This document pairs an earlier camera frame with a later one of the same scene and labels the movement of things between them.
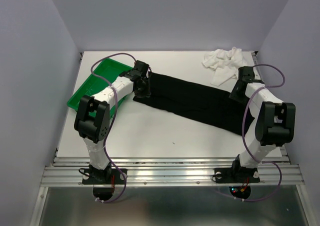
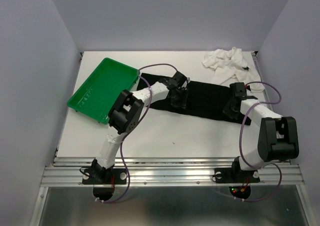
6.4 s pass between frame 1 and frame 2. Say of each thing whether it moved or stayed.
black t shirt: moved
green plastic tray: stayed
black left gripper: moved
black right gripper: moved
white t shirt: stayed
